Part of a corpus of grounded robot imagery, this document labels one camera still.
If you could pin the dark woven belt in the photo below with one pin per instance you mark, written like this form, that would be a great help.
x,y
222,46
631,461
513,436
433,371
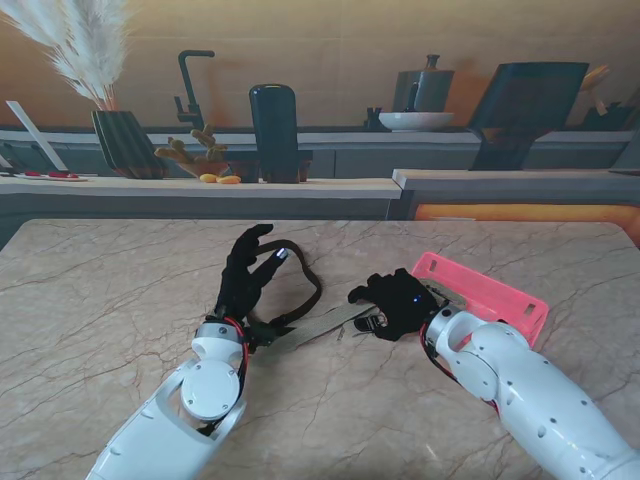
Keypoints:
x,y
315,287

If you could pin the black kitchen faucet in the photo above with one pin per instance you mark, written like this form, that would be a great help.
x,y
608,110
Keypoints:
x,y
191,95

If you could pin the white slanted board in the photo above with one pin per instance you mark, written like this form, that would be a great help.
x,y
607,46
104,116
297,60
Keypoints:
x,y
35,132

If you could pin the tall black appliance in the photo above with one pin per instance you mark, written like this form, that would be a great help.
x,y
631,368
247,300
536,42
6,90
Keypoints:
x,y
273,125

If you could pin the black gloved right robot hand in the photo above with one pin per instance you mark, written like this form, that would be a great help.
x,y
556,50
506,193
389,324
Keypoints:
x,y
405,305

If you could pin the dark ribbed vase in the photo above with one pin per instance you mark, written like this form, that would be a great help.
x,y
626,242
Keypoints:
x,y
125,145

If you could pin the yellow lemon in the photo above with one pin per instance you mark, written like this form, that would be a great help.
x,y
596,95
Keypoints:
x,y
228,180
207,177

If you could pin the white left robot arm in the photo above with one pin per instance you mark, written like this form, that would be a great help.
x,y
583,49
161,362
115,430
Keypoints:
x,y
160,430

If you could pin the yellow wooden utensil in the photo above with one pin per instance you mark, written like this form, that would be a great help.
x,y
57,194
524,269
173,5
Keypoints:
x,y
595,80

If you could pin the dark utensil holder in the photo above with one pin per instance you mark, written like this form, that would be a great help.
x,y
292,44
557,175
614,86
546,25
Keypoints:
x,y
615,119

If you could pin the small black ornament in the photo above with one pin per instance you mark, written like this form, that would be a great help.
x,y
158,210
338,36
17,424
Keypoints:
x,y
372,122

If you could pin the beige woven belt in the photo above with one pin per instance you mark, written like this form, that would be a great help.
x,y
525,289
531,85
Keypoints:
x,y
450,296
320,327

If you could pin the white speckled bowl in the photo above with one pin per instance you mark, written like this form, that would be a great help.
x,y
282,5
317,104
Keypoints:
x,y
415,121

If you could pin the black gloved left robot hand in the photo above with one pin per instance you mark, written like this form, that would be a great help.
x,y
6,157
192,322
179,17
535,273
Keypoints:
x,y
237,285

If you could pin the plate with red chillies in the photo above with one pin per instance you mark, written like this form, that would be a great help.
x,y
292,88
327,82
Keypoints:
x,y
60,175

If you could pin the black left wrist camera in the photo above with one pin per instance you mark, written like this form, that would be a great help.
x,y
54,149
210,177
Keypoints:
x,y
265,336

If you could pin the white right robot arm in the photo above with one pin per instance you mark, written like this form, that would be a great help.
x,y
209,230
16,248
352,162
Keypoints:
x,y
540,400

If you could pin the white pampas grass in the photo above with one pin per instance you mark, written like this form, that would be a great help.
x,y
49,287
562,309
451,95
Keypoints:
x,y
95,55

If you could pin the pink plastic storage basket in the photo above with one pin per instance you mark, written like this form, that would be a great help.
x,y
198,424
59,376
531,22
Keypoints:
x,y
500,300

